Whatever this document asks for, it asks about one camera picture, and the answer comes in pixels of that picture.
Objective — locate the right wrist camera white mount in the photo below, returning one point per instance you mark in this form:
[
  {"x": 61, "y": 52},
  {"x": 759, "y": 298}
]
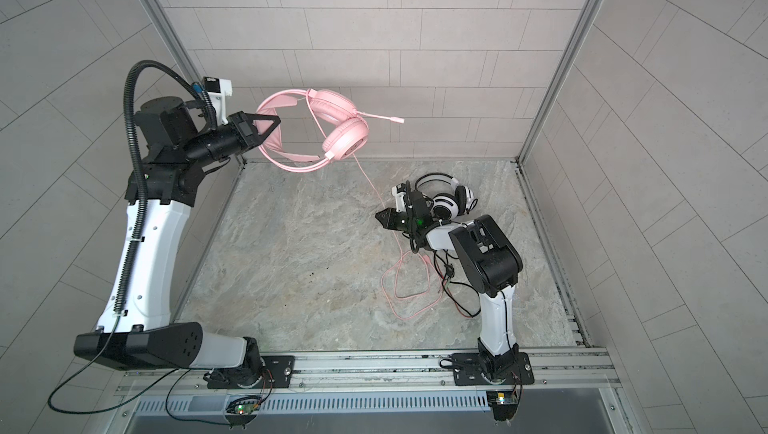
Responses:
[{"x": 401, "y": 194}]

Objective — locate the circuit board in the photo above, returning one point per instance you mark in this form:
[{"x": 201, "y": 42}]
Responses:
[
  {"x": 244, "y": 406},
  {"x": 503, "y": 404}
]

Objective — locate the aluminium corner post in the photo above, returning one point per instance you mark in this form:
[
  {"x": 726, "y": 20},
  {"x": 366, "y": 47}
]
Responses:
[
  {"x": 578, "y": 36},
  {"x": 171, "y": 40}
]

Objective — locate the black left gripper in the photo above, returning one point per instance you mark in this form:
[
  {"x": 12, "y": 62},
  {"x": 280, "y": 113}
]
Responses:
[{"x": 239, "y": 132}]

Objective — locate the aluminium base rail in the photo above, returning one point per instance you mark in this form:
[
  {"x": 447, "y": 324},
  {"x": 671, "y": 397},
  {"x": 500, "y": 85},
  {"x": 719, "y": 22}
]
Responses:
[{"x": 432, "y": 370}]

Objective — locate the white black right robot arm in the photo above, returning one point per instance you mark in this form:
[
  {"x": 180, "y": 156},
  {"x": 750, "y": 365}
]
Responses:
[{"x": 489, "y": 261}]

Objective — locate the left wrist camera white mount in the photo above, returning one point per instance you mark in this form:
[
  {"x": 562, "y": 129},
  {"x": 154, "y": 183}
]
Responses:
[{"x": 218, "y": 90}]

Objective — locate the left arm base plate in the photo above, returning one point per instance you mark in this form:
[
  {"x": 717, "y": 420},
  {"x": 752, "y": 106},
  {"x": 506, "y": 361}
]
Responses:
[{"x": 271, "y": 371}]

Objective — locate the pink headphones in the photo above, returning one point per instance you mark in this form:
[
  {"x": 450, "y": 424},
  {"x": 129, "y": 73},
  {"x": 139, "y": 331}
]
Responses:
[{"x": 344, "y": 128}]

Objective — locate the aluminium corner post left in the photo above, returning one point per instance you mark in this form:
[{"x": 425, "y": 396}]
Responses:
[{"x": 171, "y": 40}]

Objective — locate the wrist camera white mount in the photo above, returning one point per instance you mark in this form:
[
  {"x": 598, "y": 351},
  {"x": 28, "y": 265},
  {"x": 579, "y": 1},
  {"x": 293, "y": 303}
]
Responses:
[
  {"x": 401, "y": 194},
  {"x": 218, "y": 90}
]

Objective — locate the left circuit board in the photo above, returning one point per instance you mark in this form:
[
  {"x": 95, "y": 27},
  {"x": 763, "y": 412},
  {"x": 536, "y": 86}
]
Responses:
[{"x": 244, "y": 406}]

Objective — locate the aluminium corner post right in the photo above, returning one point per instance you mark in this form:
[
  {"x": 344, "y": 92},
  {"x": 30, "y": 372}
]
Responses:
[{"x": 578, "y": 36}]

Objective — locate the right circuit board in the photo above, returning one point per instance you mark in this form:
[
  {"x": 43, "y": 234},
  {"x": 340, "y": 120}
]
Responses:
[{"x": 503, "y": 404}]

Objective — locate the white black headphones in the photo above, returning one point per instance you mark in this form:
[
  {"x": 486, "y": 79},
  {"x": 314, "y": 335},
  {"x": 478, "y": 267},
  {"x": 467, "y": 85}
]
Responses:
[{"x": 459, "y": 201}]

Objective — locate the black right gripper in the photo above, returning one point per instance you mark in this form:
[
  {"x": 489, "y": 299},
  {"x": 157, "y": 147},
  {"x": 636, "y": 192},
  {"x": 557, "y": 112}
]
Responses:
[{"x": 391, "y": 221}]

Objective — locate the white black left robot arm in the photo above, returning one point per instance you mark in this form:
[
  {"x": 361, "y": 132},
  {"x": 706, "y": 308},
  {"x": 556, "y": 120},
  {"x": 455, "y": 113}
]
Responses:
[{"x": 135, "y": 330}]

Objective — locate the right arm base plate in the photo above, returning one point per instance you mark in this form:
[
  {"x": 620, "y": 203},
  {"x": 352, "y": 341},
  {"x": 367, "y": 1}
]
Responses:
[{"x": 480, "y": 369}]

